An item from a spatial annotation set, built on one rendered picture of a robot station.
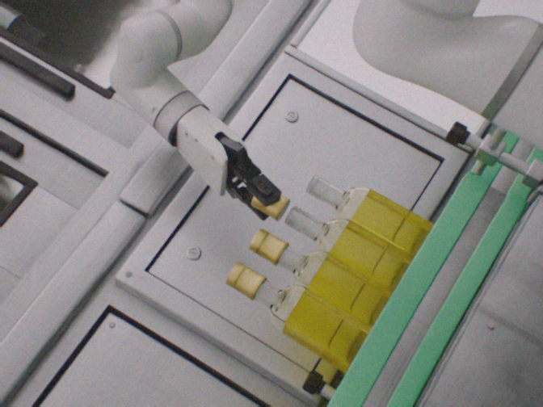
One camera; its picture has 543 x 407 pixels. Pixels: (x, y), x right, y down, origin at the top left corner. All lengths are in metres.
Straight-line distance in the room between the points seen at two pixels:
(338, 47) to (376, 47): 0.77
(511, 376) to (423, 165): 0.50
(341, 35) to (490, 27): 0.79
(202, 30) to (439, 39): 0.60
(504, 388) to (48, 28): 0.95
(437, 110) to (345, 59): 0.17
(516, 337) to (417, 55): 0.42
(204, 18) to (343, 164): 0.32
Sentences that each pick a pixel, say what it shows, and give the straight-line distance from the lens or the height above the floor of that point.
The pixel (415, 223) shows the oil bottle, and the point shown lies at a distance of 1.45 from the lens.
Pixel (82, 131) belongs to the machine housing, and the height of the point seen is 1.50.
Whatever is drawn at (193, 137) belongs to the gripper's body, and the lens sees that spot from 1.46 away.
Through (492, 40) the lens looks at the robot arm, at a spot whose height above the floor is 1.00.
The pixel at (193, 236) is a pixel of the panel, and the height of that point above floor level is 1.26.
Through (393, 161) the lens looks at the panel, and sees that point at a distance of 1.66.
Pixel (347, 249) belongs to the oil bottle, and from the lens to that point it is 1.41.
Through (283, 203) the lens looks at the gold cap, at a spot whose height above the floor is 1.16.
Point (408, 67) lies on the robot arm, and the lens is 0.99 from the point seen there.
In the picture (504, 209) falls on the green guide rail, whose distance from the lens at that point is 1.36.
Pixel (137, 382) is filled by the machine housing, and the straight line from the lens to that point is 1.53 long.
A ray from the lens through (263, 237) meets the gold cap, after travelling 1.42.
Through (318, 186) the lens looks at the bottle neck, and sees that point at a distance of 1.47.
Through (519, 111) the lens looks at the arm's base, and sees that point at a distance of 0.98.
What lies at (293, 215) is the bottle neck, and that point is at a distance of 1.44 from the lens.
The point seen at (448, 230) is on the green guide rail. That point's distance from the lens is 1.33.
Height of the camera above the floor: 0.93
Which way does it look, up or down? 10 degrees up
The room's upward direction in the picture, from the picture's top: 60 degrees counter-clockwise
